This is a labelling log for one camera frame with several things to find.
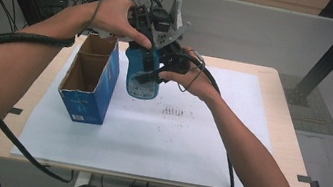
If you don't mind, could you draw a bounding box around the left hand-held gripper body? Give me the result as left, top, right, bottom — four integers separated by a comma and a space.
124, 0, 187, 47

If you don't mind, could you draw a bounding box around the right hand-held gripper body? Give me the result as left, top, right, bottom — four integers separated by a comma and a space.
149, 17, 199, 77

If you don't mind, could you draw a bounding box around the blue bottle with white cap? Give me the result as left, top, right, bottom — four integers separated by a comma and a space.
118, 41, 167, 103

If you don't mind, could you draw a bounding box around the blue cardboard box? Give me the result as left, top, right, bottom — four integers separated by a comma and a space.
53, 28, 127, 128

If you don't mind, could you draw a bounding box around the person's right hand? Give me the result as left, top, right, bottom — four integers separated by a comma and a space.
155, 43, 227, 105

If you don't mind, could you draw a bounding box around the person's left hand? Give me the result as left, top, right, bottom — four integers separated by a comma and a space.
89, 0, 160, 51

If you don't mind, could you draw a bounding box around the white paper sheet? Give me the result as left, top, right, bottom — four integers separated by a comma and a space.
9, 35, 286, 187

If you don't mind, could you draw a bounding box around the white table leg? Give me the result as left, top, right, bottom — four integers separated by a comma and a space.
73, 169, 93, 187

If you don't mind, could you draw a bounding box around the black tape strip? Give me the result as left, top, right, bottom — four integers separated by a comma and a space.
8, 106, 24, 116
295, 174, 322, 187

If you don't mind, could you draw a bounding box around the left gripper thin wire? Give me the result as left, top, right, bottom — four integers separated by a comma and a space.
76, 0, 131, 44

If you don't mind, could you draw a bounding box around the left gripper black corrugated cable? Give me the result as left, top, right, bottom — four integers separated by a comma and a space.
0, 0, 164, 187

